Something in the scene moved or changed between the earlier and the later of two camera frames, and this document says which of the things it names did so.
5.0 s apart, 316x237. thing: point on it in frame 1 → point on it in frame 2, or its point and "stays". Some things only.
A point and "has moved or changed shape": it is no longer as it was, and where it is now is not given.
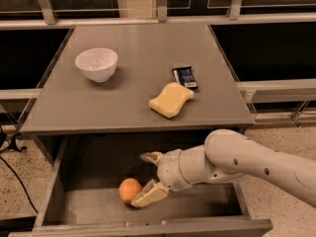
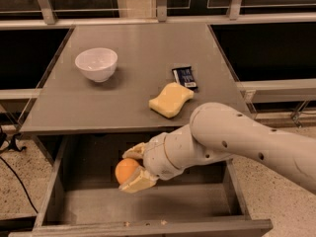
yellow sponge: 170,100 stays
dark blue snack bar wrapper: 185,77 stays
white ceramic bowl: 98,63 stays
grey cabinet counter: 147,53 stays
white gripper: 168,169 → 154,158
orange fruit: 128,189 has moved or changed shape
